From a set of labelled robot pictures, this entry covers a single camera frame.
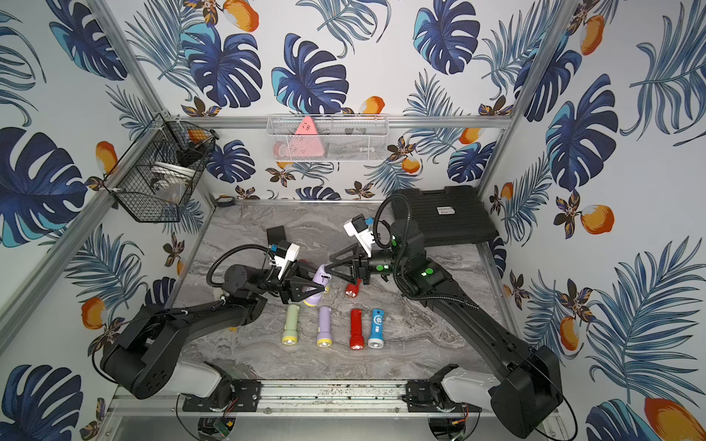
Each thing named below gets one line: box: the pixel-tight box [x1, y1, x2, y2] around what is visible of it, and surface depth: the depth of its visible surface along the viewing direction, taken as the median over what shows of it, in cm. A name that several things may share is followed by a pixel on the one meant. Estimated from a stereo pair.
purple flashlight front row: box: [316, 305, 333, 348], surface depth 85 cm
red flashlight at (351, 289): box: [345, 277, 363, 299], surface depth 94 cm
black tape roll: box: [215, 195, 236, 208], surface depth 124 cm
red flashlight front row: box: [349, 308, 365, 351], surface depth 87 cm
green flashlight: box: [282, 304, 299, 346], surface depth 86 cm
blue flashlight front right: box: [367, 307, 386, 350], surface depth 86 cm
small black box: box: [266, 225, 286, 246], surface depth 109 cm
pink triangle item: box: [273, 115, 325, 159], surface depth 92 cm
